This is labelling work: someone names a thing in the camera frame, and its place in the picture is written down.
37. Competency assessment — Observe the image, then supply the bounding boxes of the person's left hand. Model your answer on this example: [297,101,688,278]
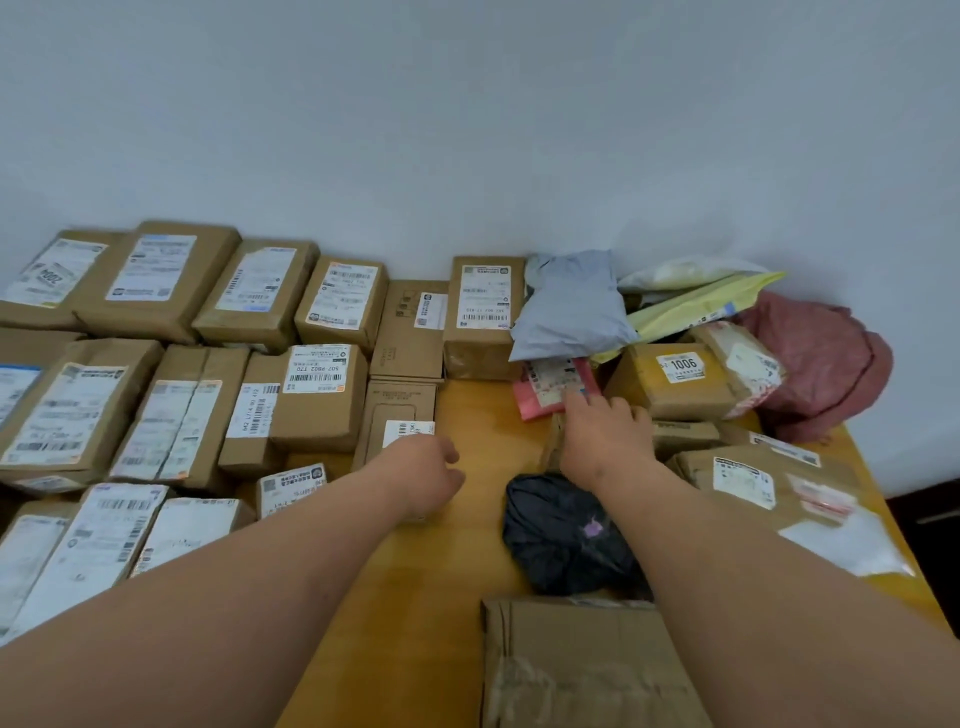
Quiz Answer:
[377,433,468,523]

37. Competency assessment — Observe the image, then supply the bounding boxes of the person's right hand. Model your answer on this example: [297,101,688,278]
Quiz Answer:
[558,388,656,494]

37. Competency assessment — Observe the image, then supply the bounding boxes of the person's right forearm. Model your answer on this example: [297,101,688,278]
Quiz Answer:
[586,454,960,728]

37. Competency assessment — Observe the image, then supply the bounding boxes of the person's left forearm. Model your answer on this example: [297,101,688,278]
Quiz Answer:
[0,448,406,728]

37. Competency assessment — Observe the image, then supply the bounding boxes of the black plastic bag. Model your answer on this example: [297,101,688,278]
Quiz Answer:
[501,471,655,600]

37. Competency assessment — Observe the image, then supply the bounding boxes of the small pink mailer bag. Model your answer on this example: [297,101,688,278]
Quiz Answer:
[512,357,603,423]

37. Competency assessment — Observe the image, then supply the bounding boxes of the grey plastic mailer bag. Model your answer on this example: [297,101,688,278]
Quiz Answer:
[508,249,641,364]

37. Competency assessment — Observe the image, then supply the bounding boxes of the small brown square-label box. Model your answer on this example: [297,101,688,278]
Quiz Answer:
[604,342,741,423]

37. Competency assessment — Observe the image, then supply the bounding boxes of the flat brown cardboard box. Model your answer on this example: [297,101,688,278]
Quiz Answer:
[540,411,723,476]

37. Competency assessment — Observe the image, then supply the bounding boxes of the open worn cardboard box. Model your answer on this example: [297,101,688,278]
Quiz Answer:
[480,595,715,728]

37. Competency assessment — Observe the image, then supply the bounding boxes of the rows of brown cardboard parcels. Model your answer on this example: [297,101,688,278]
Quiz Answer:
[0,219,528,648]

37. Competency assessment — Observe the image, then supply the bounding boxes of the large brown red-striped-label parcel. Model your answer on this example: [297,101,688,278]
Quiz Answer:
[666,442,865,531]

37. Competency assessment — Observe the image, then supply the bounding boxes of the yellow plastic mailer bag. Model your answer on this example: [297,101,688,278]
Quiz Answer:
[591,270,788,366]

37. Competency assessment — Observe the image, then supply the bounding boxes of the white plastic mailer bag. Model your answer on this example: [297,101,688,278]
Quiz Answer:
[616,256,771,294]

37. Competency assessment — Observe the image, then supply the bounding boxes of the tape-wrapped brown parcel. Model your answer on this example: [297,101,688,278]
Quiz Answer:
[688,320,788,419]

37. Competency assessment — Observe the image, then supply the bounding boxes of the thin brown labelled parcel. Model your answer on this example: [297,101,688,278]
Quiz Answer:
[716,420,824,471]

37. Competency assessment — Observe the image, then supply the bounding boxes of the large pink plastic bag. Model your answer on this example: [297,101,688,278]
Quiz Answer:
[730,291,896,446]

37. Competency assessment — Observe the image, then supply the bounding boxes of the clear plastic bag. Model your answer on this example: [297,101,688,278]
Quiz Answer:
[775,505,918,579]

